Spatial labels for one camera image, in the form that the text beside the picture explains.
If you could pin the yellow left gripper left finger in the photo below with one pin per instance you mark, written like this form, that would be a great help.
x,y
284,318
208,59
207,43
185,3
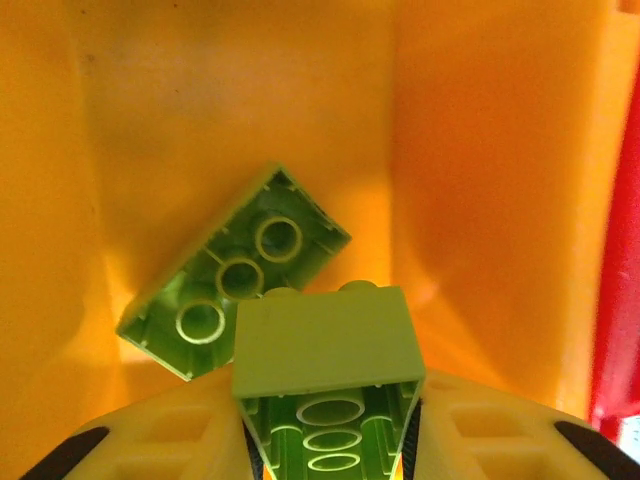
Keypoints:
x,y
165,440

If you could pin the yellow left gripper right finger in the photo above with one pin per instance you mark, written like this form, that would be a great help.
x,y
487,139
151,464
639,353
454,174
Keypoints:
x,y
500,440

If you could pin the green lego brick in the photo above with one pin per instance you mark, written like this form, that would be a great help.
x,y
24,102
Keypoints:
x,y
200,280
325,340

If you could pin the red plastic bin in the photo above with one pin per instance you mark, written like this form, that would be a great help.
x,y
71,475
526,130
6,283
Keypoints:
x,y
622,300

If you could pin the yellow plastic bin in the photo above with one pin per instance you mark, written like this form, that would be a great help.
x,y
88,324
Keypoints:
x,y
475,150

